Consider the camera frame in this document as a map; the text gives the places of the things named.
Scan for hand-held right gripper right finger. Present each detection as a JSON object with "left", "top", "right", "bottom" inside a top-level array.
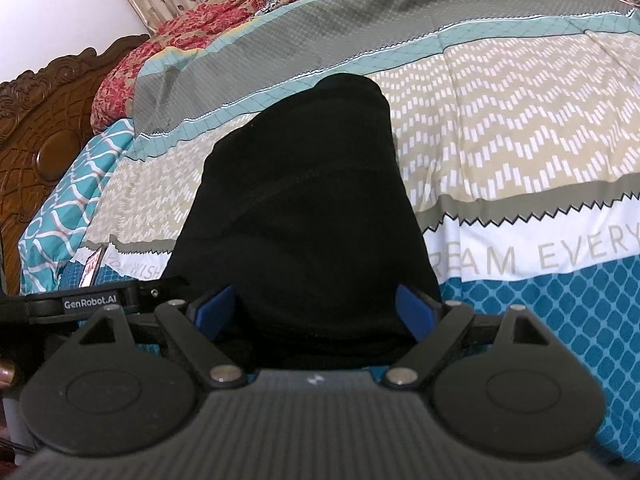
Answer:
[{"left": 382, "top": 284, "right": 553, "bottom": 388}]

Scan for red floral quilt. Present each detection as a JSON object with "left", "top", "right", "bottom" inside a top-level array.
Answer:
[{"left": 90, "top": 0, "right": 353, "bottom": 135}]

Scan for patterned bedsheet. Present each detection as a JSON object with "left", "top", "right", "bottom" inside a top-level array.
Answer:
[{"left": 20, "top": 0, "right": 640, "bottom": 466}]

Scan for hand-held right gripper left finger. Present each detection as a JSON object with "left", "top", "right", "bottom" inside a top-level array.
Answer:
[{"left": 75, "top": 285, "right": 248, "bottom": 387}]

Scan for smartphone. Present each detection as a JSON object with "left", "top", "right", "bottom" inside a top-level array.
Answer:
[{"left": 79, "top": 244, "right": 109, "bottom": 289}]

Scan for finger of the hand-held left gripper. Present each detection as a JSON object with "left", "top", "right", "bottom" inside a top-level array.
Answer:
[{"left": 126, "top": 276, "right": 191, "bottom": 312}]

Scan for carved wooden headboard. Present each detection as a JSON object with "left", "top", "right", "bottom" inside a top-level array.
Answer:
[{"left": 0, "top": 34, "right": 152, "bottom": 297}]

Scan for teal wavy-patterned pillow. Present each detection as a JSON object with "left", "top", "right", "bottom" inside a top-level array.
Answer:
[{"left": 19, "top": 117, "right": 140, "bottom": 295}]

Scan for black pants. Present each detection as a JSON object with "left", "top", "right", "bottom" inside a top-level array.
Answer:
[{"left": 160, "top": 72, "right": 444, "bottom": 372}]

